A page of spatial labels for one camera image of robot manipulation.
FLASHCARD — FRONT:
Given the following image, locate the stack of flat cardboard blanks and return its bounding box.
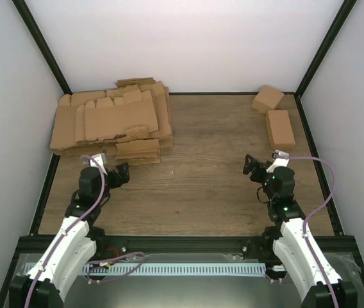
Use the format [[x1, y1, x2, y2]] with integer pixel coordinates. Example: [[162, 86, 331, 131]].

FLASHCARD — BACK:
[[50, 78, 173, 166]]

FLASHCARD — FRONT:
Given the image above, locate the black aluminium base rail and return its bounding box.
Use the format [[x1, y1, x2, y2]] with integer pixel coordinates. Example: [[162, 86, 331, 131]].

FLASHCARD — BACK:
[[15, 235, 358, 260]]

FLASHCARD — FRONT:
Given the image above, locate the light blue slotted cable duct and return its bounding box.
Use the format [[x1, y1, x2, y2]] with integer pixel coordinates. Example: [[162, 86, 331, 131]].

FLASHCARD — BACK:
[[24, 262, 265, 277]]

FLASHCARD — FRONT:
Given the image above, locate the folded cardboard box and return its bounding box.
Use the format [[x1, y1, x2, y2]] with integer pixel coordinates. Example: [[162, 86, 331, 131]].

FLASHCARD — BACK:
[[265, 110, 296, 151], [251, 85, 284, 114]]

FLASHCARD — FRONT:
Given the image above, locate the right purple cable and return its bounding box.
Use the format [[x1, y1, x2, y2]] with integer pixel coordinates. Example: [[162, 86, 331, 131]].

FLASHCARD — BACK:
[[286, 155, 338, 308]]

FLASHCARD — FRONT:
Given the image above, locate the black frame post right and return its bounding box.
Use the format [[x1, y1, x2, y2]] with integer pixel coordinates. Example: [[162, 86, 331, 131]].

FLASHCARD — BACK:
[[295, 0, 357, 98]]

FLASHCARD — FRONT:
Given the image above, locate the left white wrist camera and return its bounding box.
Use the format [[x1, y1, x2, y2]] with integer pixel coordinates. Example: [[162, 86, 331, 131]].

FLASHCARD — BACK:
[[89, 153, 108, 175]]

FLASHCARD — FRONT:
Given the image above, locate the folded cardboard box far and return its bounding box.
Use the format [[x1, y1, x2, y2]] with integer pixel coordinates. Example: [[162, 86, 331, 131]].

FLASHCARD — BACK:
[[251, 85, 284, 114]]

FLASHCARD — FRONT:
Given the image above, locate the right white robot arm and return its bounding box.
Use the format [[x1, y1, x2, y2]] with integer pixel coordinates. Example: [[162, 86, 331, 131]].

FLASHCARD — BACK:
[[243, 150, 358, 307]]

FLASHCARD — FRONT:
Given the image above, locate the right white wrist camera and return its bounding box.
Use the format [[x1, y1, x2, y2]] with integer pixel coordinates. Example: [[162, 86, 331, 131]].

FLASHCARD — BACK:
[[267, 150, 289, 173]]

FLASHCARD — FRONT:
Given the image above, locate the black frame post left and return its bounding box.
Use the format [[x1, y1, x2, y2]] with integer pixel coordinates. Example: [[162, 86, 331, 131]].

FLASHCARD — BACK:
[[12, 0, 72, 94]]

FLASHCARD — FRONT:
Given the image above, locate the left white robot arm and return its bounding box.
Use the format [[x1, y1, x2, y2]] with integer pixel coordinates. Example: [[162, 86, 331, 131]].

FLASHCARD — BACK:
[[9, 158, 129, 307]]

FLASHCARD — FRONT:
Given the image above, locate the folded cardboard box near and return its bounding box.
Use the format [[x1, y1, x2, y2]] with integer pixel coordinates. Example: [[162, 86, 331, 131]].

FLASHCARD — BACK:
[[265, 110, 296, 151]]

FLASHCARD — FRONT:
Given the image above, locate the black frame post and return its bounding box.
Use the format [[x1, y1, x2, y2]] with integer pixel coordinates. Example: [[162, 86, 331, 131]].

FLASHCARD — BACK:
[[12, 0, 72, 94], [295, 0, 357, 98]]

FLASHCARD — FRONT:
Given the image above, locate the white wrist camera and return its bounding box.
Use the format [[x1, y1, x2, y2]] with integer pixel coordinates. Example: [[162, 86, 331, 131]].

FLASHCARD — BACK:
[[89, 153, 108, 175], [267, 150, 289, 173]]

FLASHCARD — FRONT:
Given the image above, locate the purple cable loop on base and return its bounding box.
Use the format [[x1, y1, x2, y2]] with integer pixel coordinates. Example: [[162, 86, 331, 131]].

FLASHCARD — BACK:
[[87, 252, 147, 286]]

